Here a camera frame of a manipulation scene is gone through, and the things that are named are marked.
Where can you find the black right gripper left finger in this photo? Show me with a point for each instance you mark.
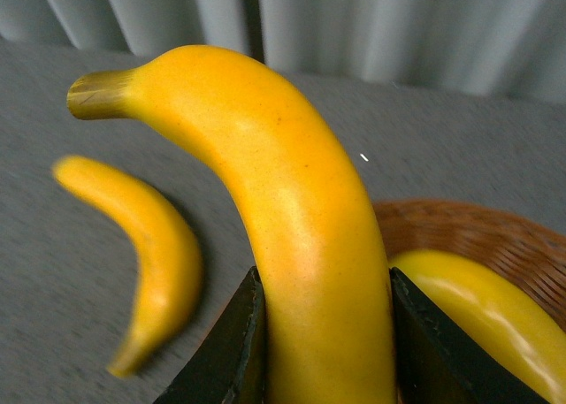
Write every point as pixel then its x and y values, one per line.
pixel 228 367

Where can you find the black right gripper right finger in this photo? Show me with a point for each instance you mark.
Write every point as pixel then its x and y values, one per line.
pixel 437 362

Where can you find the large yellow banana front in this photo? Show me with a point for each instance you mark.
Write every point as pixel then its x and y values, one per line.
pixel 310 222

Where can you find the right brown wicker basket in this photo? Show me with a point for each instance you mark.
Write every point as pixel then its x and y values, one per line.
pixel 529 255

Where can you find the white pleated curtain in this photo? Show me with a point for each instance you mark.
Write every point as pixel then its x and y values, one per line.
pixel 479 47

